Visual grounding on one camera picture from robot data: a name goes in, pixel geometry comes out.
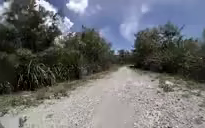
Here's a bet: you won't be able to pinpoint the pale gravel track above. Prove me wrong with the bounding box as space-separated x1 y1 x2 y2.
0 65 205 128

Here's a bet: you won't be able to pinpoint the dense green trees and bushes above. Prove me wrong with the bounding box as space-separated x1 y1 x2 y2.
0 0 119 98

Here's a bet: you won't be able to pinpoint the green bushes and trees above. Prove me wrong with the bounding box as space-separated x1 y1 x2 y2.
118 6 205 84

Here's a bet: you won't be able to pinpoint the dry grass verge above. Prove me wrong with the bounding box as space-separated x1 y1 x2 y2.
0 65 122 116

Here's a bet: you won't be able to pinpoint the sparse grass verge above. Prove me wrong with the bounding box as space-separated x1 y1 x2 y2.
133 66 205 111

